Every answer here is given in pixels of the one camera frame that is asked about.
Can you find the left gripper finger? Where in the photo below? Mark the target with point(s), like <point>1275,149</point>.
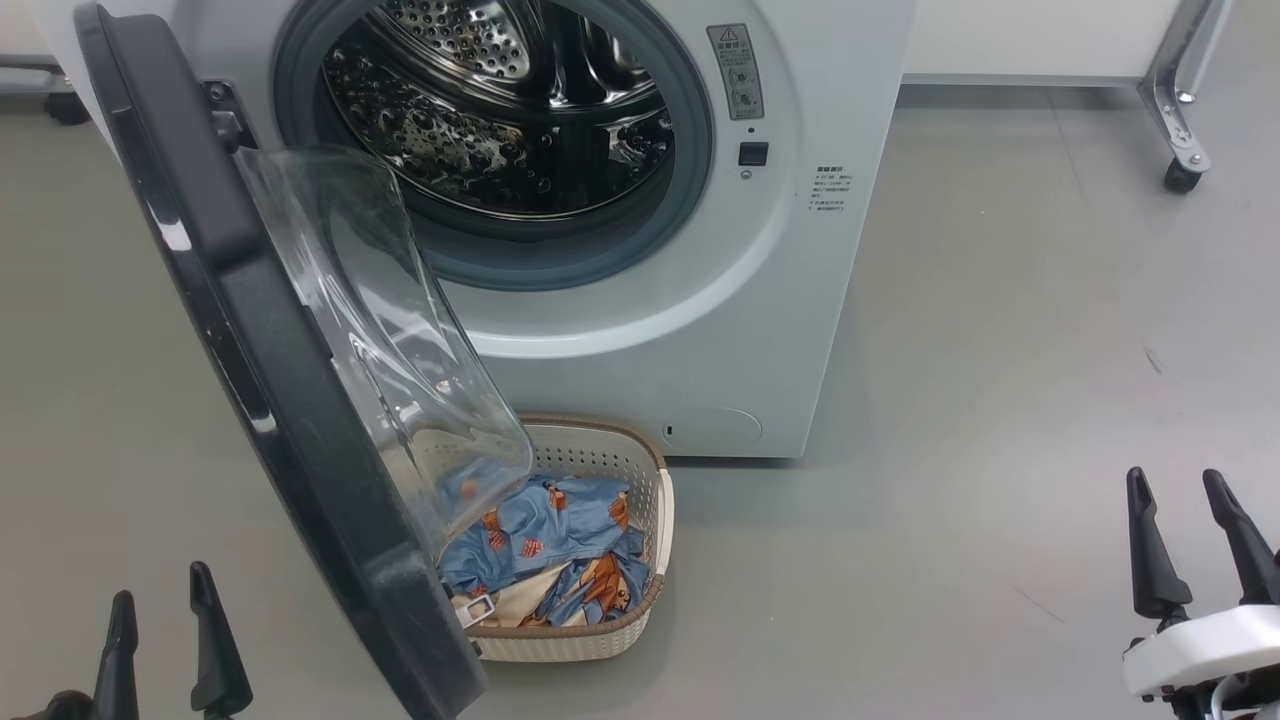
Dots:
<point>215,670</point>
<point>118,670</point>

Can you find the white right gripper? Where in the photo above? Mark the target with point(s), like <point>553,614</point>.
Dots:
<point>1200,655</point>

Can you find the black washing machine door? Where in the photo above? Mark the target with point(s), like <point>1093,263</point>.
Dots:
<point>300,420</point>

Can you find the blue bear print garment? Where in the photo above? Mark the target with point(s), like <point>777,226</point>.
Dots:
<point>560,510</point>

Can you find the white front-load washing machine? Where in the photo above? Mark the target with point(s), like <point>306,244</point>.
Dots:
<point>700,330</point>

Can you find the black caster wheel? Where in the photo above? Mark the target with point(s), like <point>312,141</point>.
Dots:
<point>1183,177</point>
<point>68,108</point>

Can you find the cream perforated laundry basket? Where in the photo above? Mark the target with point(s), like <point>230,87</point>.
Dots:
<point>640,500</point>

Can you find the white partition panel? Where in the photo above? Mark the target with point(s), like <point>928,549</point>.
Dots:
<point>1020,40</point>

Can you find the grey warning label sticker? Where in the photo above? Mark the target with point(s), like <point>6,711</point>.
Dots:
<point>736,70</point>

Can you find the metal panel leg bracket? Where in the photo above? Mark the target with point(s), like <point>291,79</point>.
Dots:
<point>1185,90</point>

